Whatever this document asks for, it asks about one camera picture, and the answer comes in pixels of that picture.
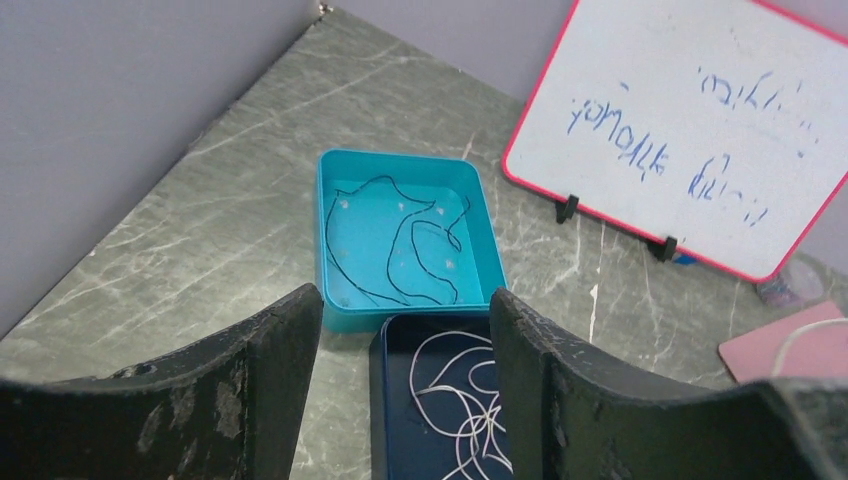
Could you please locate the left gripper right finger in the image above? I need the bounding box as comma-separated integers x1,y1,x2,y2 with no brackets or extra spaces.
490,288,847,479

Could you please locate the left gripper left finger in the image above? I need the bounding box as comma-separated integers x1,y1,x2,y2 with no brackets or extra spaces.
1,284,323,479

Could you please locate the white thin cable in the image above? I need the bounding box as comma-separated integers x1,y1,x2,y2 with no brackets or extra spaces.
771,316,848,379
407,329,515,480

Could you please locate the dark blue square tray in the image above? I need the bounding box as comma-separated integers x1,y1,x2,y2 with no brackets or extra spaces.
369,314,513,479

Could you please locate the teal square tray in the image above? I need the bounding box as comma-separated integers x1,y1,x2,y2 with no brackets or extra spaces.
314,148,508,334

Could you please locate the pink clipboard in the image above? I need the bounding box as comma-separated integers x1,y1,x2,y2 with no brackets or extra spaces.
718,301,847,383

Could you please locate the clear jar of paperclips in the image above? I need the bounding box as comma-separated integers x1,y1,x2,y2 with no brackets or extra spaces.
755,257,825,308

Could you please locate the red-framed whiteboard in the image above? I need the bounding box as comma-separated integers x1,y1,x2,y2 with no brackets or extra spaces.
502,1,847,282

